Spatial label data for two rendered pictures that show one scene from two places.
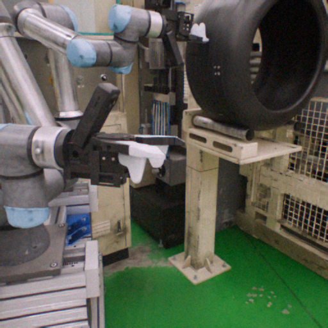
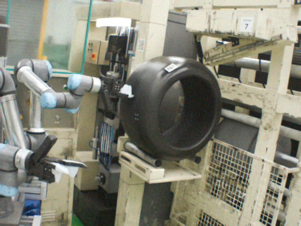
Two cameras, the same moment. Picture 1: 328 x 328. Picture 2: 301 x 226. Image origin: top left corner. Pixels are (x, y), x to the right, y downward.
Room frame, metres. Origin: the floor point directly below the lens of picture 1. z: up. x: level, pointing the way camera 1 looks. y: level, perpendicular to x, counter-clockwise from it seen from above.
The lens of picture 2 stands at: (-0.65, -0.21, 1.48)
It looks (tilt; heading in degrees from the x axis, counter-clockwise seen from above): 9 degrees down; 359
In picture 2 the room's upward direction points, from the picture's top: 8 degrees clockwise
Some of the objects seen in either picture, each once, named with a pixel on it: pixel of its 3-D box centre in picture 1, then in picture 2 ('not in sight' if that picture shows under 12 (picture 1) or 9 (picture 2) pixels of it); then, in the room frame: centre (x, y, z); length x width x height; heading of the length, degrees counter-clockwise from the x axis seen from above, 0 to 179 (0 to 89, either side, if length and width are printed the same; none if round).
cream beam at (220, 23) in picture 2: not in sight; (231, 25); (1.50, -0.67, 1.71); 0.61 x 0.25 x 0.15; 32
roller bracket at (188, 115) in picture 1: (217, 116); (146, 144); (1.60, -0.26, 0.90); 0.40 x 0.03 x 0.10; 122
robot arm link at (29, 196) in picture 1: (31, 192); (11, 178); (0.59, 0.26, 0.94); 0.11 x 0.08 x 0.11; 166
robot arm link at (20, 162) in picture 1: (16, 147); (8, 156); (0.58, 0.27, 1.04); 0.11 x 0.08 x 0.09; 76
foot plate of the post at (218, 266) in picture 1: (198, 261); not in sight; (1.65, -0.20, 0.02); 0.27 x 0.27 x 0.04; 32
